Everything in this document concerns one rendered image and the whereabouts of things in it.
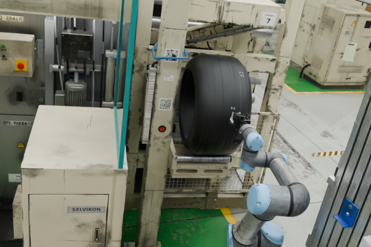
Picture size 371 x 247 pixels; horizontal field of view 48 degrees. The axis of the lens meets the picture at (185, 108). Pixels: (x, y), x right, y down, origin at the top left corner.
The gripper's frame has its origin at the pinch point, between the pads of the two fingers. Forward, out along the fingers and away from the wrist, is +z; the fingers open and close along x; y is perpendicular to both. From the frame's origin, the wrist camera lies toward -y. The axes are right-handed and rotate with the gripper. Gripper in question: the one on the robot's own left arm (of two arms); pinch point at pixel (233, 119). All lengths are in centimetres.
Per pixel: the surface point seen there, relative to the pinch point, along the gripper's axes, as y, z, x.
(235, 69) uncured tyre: 22.9, 16.5, -2.8
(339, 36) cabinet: -5, 370, -283
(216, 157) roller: -32.1, 17.8, -0.4
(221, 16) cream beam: 48, 44, 1
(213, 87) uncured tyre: 14.7, 6.8, 11.3
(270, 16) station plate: 50, 44, -29
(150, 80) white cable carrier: 12.6, 21.6, 42.7
